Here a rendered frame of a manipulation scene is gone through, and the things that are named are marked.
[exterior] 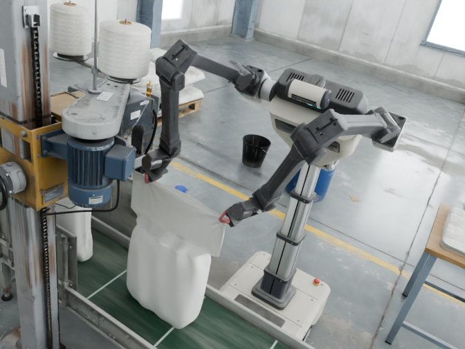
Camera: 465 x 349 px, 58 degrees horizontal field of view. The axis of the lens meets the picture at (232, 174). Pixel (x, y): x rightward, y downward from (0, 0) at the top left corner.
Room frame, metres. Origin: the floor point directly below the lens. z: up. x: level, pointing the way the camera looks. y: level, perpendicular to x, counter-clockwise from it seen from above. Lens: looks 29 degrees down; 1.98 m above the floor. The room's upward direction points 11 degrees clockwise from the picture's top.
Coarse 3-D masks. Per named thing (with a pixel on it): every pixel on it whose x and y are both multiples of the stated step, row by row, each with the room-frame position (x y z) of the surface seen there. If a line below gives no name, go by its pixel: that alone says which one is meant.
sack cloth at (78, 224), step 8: (64, 200) 1.65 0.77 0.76; (56, 208) 1.65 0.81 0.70; (64, 208) 1.65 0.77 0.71; (72, 208) 1.66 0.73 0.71; (80, 208) 1.68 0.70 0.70; (88, 208) 1.73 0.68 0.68; (56, 216) 1.65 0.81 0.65; (64, 216) 1.65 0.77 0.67; (72, 216) 1.66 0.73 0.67; (80, 216) 1.69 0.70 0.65; (88, 216) 1.74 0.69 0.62; (64, 224) 1.65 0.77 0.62; (72, 224) 1.66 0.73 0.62; (80, 224) 1.69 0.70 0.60; (88, 224) 1.74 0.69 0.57; (72, 232) 1.65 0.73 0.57; (80, 232) 1.68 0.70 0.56; (88, 232) 1.74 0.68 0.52; (80, 240) 1.68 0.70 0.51; (88, 240) 1.74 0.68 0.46; (80, 248) 1.68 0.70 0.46; (88, 248) 1.73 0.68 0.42; (80, 256) 1.67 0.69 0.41; (88, 256) 1.70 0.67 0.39
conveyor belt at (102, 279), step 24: (96, 240) 1.85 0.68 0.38; (96, 264) 1.67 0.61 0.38; (120, 264) 1.70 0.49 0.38; (96, 288) 1.51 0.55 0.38; (120, 288) 1.54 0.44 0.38; (120, 312) 1.39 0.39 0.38; (144, 312) 1.42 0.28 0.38; (216, 312) 1.50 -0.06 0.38; (144, 336) 1.29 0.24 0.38; (168, 336) 1.31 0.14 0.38; (192, 336) 1.34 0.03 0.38; (216, 336) 1.36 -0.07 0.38; (240, 336) 1.39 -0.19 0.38; (264, 336) 1.42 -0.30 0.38
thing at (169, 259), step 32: (160, 192) 1.52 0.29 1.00; (160, 224) 1.51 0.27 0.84; (192, 224) 1.44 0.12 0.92; (224, 224) 1.39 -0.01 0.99; (128, 256) 1.51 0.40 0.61; (160, 256) 1.40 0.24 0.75; (192, 256) 1.37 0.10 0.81; (128, 288) 1.50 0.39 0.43; (160, 288) 1.39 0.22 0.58; (192, 288) 1.35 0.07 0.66; (192, 320) 1.38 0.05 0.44
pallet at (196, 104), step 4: (192, 100) 5.04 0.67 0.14; (196, 100) 5.06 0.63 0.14; (200, 100) 5.14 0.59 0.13; (184, 104) 4.86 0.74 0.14; (188, 104) 4.90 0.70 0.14; (192, 104) 5.06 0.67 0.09; (196, 104) 5.06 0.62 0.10; (200, 104) 5.15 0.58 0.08; (180, 108) 4.74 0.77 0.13; (188, 108) 5.07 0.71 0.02; (192, 108) 5.06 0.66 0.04; (196, 108) 5.07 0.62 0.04; (200, 108) 5.17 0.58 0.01; (180, 112) 4.88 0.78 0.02; (184, 112) 4.90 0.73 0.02; (188, 112) 4.94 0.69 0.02; (180, 116) 4.77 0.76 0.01; (160, 120) 4.50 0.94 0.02; (160, 124) 4.42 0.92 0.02
